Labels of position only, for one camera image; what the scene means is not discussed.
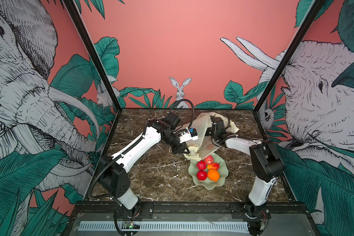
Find translucent cream plastic bag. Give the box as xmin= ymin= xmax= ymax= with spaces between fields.
xmin=184 ymin=112 xmax=239 ymax=161

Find yellow red mango fruit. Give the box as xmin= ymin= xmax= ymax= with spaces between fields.
xmin=207 ymin=162 xmax=220 ymax=170

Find red apple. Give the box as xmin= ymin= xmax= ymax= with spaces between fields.
xmin=197 ymin=171 xmax=207 ymax=181
xmin=196 ymin=160 xmax=207 ymax=171

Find orange fruit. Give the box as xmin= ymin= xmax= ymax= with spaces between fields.
xmin=207 ymin=169 xmax=220 ymax=182

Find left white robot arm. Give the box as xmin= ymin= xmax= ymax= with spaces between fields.
xmin=87 ymin=119 xmax=198 ymax=215

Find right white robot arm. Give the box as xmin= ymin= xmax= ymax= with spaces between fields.
xmin=205 ymin=128 xmax=284 ymax=219

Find light green wavy plate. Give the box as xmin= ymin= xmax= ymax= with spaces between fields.
xmin=188 ymin=152 xmax=229 ymax=190

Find small green circuit board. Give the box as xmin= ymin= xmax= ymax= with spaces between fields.
xmin=123 ymin=221 xmax=141 ymax=230

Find white perforated vent strip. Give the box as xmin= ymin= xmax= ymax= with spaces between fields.
xmin=78 ymin=221 xmax=249 ymax=233

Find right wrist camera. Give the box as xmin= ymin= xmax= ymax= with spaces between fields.
xmin=211 ymin=116 xmax=226 ymax=132

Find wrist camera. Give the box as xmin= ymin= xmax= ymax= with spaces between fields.
xmin=162 ymin=112 xmax=198 ymax=144
xmin=211 ymin=116 xmax=226 ymax=132

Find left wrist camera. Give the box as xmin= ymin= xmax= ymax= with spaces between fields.
xmin=162 ymin=112 xmax=198 ymax=144

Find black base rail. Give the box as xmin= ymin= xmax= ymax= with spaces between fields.
xmin=70 ymin=201 xmax=309 ymax=221

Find right black frame post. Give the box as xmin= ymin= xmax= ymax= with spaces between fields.
xmin=253 ymin=0 xmax=325 ymax=114

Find black frame post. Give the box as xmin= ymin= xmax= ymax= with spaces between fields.
xmin=63 ymin=0 xmax=122 ymax=112
xmin=253 ymin=0 xmax=325 ymax=114

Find left black frame post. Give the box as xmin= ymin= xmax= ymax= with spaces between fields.
xmin=63 ymin=0 xmax=122 ymax=112

